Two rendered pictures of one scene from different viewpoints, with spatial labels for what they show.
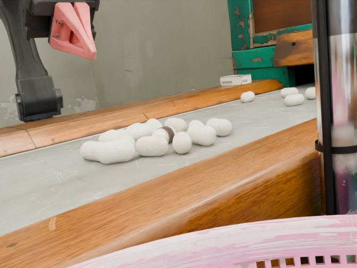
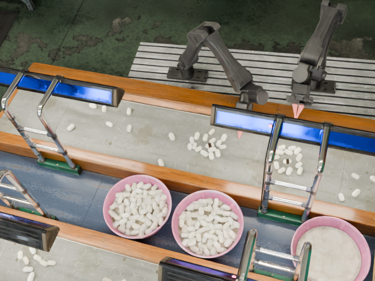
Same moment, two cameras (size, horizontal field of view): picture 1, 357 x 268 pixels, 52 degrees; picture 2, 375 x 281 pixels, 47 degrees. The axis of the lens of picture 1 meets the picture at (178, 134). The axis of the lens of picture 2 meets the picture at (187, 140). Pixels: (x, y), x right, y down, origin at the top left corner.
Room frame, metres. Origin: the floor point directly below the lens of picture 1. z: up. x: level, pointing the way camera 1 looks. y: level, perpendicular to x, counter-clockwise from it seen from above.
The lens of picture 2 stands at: (-0.30, -0.60, 2.28)
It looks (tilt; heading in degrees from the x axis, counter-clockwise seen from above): 56 degrees down; 66
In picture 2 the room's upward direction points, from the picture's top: 10 degrees counter-clockwise
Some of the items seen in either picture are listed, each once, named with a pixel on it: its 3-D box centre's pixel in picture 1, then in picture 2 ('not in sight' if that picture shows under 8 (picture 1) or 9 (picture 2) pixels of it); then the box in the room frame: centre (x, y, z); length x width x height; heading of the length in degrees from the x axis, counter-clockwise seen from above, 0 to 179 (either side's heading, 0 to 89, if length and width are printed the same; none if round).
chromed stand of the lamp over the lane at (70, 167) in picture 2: not in sight; (51, 124); (-0.33, 0.64, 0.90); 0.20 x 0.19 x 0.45; 131
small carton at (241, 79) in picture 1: (235, 80); not in sight; (0.81, -0.14, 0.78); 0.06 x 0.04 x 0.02; 41
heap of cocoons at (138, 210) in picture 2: not in sight; (140, 210); (-0.20, 0.19, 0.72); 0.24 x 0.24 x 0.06
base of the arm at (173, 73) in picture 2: not in sight; (186, 69); (0.35, 0.71, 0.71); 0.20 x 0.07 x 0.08; 136
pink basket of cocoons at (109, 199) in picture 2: not in sight; (139, 209); (-0.20, 0.19, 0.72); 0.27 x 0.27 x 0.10
